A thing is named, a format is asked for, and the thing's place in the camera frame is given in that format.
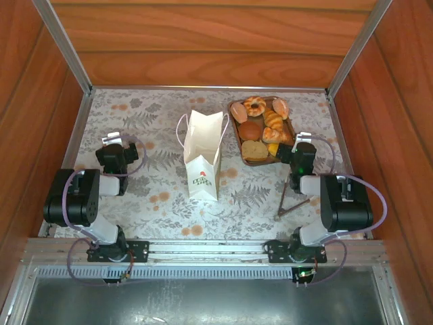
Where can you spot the metal tongs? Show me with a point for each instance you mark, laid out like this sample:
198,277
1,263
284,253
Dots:
280,214

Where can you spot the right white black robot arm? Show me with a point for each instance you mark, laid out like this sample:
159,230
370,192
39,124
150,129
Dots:
348,210

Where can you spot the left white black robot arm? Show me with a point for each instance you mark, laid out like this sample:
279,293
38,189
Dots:
71,199

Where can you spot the yellow twisted bread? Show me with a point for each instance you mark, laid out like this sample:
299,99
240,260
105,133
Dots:
272,148

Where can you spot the brown wholegrain bread slice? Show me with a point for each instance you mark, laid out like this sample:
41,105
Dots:
254,150

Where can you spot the pale oval bread roll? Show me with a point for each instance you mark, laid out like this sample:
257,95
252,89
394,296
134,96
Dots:
239,112

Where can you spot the braided golden pastry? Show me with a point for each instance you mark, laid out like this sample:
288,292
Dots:
275,135

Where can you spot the brown rectangular tray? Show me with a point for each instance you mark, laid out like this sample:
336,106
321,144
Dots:
260,162

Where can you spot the golden croissant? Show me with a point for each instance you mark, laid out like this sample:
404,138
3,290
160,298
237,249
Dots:
273,119

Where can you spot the round dark brown bun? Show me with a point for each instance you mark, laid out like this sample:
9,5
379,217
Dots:
249,130

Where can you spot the floral fern tablecloth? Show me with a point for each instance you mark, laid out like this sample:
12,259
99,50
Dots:
169,210

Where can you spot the grey metal sheet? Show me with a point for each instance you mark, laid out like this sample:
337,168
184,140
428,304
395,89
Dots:
203,304

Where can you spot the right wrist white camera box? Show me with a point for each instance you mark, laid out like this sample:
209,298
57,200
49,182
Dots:
304,137

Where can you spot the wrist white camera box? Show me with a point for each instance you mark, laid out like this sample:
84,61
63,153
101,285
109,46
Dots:
304,137
112,138

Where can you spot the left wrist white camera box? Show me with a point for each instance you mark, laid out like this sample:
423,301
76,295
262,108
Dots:
112,138

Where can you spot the long aluminium frame bar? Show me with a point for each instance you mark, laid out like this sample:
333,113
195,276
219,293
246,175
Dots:
152,87

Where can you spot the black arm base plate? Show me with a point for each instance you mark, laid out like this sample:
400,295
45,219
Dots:
275,252
138,250

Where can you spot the aluminium mounting rail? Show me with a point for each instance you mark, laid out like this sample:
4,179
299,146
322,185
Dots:
209,248

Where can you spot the aluminium frame post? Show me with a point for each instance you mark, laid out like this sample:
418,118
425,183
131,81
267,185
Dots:
358,47
64,47

